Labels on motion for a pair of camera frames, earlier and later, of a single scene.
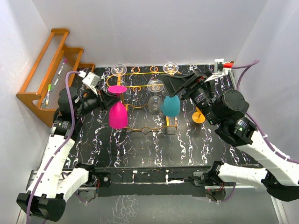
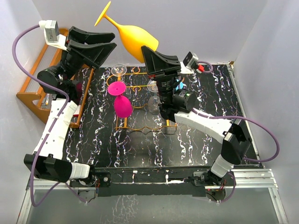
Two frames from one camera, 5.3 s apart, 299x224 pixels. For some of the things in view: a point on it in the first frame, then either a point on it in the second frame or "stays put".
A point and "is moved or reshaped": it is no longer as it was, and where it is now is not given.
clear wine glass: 118,70 stays put
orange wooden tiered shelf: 53,72 stays put
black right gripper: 173,85 to 160,67
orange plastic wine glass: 197,117 is moved or reshaped
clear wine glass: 155,103 stays put
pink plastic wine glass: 118,116 is moved or reshaped
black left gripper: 104,100 to 89,49
